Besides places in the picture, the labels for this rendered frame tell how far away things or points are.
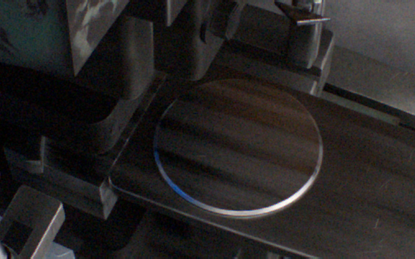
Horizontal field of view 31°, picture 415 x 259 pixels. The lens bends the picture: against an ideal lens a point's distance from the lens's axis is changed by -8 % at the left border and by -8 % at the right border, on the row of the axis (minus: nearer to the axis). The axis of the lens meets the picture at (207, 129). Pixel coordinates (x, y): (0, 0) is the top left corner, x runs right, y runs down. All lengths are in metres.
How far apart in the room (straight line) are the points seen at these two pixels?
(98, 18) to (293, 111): 0.36
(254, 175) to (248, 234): 0.05
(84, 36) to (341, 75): 0.60
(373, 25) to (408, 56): 0.12
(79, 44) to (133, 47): 0.19
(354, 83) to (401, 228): 0.30
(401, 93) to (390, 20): 1.04
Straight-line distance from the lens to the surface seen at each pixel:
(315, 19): 0.68
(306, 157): 0.58
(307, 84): 0.74
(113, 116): 0.48
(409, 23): 1.89
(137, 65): 0.46
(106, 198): 0.59
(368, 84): 0.84
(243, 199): 0.56
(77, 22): 0.25
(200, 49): 0.46
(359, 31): 1.82
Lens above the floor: 1.25
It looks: 52 degrees down
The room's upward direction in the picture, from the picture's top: 2 degrees clockwise
